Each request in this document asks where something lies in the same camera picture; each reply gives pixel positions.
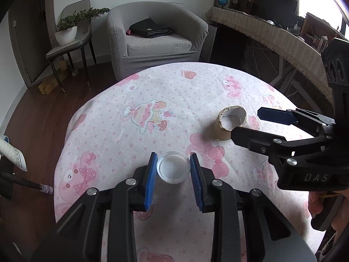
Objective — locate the potted plant in white pot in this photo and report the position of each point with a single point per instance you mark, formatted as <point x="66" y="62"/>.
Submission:
<point x="65" y="35"/>

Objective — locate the black handbag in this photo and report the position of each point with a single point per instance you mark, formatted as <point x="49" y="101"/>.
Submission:
<point x="147" y="28"/>

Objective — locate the side desk with fringed cloth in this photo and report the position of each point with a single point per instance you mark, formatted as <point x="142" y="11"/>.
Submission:
<point x="272" y="35"/>

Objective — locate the person's right hand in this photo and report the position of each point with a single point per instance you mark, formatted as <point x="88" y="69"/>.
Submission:
<point x="315" y="204"/>

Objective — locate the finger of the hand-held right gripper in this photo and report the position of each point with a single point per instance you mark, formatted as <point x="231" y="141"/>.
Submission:
<point x="253" y="137"/>
<point x="272" y="114"/>

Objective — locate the grey armchair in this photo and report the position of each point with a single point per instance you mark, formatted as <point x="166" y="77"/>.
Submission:
<point x="120" y="32"/>

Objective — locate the small blue globe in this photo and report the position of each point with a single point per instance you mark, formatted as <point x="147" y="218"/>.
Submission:
<point x="223" y="0"/>

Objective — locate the grey dining chair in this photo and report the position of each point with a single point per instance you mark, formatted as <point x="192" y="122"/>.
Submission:
<point x="62" y="50"/>

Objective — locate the dark brown box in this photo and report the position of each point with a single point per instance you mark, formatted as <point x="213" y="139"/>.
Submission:
<point x="245" y="5"/>

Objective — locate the person's right forearm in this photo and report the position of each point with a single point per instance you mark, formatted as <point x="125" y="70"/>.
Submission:
<point x="339" y="237"/>

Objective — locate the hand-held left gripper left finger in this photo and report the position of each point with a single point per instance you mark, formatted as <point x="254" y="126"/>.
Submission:
<point x="150" y="180"/>

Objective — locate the white plastic lid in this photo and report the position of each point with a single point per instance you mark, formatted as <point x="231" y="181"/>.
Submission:
<point x="173" y="166"/>

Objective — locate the grey door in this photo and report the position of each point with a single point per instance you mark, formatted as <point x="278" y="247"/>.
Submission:
<point x="27" y="46"/>

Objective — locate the small white bottle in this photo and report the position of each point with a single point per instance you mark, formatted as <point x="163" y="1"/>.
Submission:
<point x="296" y="27"/>

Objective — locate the brown cardboard box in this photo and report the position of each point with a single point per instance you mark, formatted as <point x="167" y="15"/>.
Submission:
<point x="50" y="84"/>

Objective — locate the round table with pink cloth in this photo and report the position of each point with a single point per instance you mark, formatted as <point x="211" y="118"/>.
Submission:
<point x="114" y="136"/>

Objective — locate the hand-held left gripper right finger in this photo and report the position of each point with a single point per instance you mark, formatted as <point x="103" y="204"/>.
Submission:
<point x="196" y="180"/>

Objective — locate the cardboard tube roll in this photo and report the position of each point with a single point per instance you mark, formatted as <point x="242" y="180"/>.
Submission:
<point x="218" y="131"/>

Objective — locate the white tape roll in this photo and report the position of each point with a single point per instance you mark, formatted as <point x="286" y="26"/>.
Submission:
<point x="75" y="73"/>

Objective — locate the wooden crate with books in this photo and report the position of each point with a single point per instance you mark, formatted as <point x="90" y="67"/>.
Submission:
<point x="319" y="30"/>

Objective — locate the black monitor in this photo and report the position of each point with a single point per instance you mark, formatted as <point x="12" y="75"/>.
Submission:
<point x="275" y="5"/>

